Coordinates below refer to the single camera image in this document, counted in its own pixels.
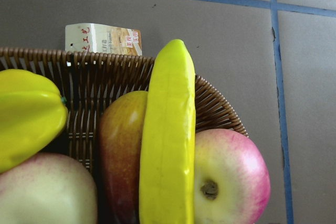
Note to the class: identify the brown wicker basket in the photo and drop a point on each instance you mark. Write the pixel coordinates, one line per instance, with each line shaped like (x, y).
(89, 82)

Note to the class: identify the red yellow mango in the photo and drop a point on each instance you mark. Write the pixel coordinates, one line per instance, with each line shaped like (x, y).
(120, 135)

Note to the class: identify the red pink apple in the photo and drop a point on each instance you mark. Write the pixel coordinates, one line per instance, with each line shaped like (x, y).
(232, 183)

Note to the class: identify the paper price tag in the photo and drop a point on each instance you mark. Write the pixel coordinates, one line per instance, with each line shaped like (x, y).
(91, 37)

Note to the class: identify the yellow starfruit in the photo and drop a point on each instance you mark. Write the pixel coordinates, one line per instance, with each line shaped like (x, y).
(33, 113)

